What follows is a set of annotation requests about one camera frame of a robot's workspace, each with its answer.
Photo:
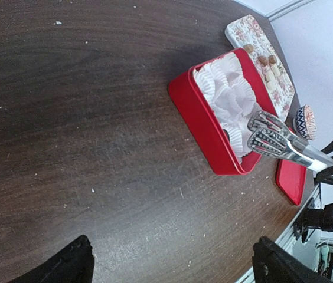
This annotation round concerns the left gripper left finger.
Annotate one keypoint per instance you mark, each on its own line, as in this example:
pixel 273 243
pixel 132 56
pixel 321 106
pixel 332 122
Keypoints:
pixel 74 263

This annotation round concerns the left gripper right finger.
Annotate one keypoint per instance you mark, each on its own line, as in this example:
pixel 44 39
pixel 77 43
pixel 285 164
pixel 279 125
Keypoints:
pixel 273 264

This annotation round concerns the metal serving tongs white handle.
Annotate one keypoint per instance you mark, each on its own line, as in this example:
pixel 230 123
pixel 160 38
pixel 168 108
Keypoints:
pixel 272 137

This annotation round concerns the red square tin box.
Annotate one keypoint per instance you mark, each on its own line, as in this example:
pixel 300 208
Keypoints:
pixel 204 126

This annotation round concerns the white round chocolate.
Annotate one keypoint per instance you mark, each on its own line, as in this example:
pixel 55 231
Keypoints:
pixel 275 70

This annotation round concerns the brown round chocolate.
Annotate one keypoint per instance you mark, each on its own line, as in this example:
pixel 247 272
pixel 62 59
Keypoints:
pixel 248 48

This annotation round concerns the red tin lid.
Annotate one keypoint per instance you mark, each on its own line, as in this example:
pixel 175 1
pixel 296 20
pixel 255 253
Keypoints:
pixel 290 178

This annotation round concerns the red patterned small bowl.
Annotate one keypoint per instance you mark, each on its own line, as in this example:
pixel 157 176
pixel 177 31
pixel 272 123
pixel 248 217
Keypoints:
pixel 304 123

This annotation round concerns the floral rectangular tray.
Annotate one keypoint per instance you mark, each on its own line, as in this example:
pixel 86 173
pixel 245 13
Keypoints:
pixel 246 30

